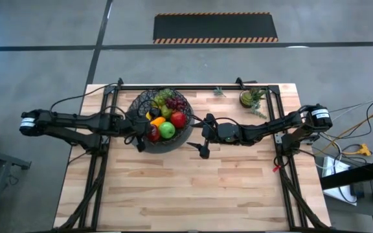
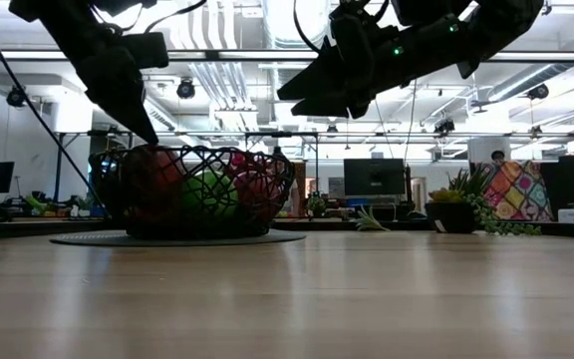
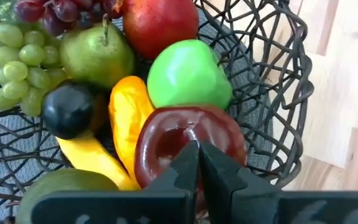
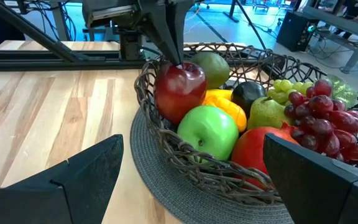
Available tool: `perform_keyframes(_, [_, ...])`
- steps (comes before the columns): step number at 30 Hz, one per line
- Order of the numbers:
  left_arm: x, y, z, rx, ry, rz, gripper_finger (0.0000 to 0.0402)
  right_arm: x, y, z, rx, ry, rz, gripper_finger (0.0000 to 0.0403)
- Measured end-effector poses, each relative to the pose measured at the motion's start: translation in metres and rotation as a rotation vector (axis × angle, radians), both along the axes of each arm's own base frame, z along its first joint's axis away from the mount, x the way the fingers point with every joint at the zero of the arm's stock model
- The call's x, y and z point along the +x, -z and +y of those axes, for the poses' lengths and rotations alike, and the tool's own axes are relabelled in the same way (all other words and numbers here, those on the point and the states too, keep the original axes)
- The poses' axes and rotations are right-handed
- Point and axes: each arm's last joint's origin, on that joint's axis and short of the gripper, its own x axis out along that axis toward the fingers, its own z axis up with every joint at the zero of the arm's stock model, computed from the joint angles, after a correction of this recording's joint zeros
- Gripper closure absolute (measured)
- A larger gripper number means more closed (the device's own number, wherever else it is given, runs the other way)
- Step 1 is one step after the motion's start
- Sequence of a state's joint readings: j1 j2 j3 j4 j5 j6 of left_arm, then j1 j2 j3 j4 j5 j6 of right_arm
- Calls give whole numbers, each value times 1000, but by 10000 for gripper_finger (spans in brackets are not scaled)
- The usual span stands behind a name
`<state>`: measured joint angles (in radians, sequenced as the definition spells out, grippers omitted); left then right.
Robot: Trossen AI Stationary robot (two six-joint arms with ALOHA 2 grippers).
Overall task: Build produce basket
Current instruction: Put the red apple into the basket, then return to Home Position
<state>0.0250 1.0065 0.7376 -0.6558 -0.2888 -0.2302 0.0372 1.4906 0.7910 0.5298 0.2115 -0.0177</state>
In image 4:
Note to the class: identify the person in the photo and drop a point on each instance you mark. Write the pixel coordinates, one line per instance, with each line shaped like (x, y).
(353, 12)

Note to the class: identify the black aluminium table frame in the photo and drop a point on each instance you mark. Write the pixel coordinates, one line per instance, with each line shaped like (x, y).
(42, 60)

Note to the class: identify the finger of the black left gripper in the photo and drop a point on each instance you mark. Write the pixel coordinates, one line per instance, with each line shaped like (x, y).
(182, 18)
(163, 25)

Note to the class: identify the dark red apple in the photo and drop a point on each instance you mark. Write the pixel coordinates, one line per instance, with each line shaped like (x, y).
(179, 90)

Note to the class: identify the orange mango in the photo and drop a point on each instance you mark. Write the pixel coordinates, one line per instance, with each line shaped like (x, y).
(232, 110)

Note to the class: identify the green avocado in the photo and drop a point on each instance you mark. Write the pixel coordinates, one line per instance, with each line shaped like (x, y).
(213, 70)

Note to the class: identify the grey round woven placemat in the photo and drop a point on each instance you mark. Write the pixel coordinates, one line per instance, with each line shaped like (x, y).
(166, 199)

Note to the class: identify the red grape bunch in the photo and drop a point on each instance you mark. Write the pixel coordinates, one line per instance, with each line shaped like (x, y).
(328, 124)

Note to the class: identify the grey metal desk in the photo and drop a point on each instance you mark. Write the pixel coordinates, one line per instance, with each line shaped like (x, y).
(343, 25)

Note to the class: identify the black box with light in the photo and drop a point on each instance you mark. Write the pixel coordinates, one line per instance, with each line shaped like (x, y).
(294, 31)

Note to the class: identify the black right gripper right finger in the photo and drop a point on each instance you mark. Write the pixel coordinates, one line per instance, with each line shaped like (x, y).
(315, 186)

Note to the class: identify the green pear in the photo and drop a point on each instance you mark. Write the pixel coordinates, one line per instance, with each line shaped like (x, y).
(266, 115)

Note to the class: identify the green apple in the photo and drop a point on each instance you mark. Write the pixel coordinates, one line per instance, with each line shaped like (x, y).
(208, 130)

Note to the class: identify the black plum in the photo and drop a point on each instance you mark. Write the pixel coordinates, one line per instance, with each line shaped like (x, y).
(247, 95)

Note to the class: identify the green grape bunch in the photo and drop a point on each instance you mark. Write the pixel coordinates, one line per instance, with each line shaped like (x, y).
(286, 87)

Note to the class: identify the bright red apple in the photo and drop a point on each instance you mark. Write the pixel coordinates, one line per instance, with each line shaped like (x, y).
(253, 149)

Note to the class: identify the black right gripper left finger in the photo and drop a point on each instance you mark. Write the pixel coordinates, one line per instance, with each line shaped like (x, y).
(82, 186)

